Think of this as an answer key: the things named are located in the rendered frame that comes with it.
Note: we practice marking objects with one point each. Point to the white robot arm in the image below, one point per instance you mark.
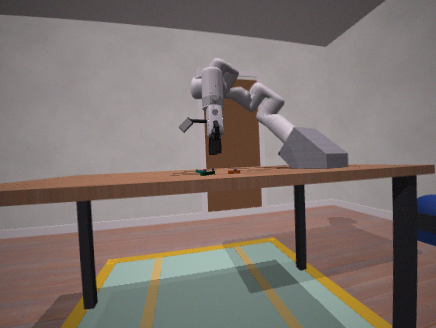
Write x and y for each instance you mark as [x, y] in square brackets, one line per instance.
[214, 84]

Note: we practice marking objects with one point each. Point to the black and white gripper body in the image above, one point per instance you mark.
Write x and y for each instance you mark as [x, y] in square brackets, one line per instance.
[210, 117]

